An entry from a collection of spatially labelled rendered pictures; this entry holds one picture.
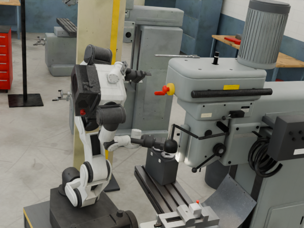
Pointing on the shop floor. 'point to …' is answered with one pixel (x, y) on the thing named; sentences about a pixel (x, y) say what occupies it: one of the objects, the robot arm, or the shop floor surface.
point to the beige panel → (89, 21)
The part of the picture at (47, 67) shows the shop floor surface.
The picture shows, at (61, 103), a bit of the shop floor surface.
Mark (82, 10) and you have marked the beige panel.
